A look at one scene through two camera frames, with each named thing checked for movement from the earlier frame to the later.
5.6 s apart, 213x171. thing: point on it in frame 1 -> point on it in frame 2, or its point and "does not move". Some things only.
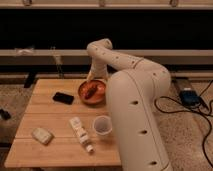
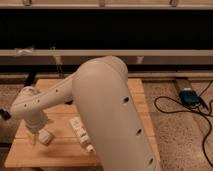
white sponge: (43, 135) does not move
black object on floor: (5, 114) does not move
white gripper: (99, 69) -> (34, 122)
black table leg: (29, 80) does not move
